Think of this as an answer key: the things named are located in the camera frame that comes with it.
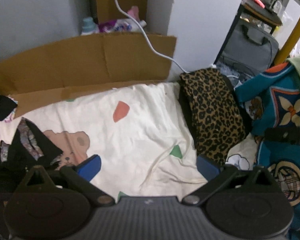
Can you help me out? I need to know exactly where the blue patterned cloth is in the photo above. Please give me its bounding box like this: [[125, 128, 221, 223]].
[[235, 62, 300, 239]]

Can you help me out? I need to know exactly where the leopard print garment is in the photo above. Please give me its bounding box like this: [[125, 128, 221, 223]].
[[179, 68, 247, 165]]

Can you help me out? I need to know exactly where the white cable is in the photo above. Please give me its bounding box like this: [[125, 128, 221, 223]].
[[104, 0, 191, 74]]

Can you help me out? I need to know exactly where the grey storage bag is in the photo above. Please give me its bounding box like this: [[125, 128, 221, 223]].
[[216, 19, 279, 76]]

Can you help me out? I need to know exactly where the brown cardboard sheet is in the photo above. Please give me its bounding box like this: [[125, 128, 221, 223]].
[[0, 33, 177, 116]]

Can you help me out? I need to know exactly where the pile of dark clothes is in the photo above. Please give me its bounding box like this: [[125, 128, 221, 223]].
[[0, 95, 63, 193]]

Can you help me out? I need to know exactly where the white cartoon print bedsheet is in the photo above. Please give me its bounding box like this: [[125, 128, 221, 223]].
[[0, 81, 260, 202]]

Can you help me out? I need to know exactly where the colourful refill pouch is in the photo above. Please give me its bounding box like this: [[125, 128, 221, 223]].
[[98, 6, 147, 33]]

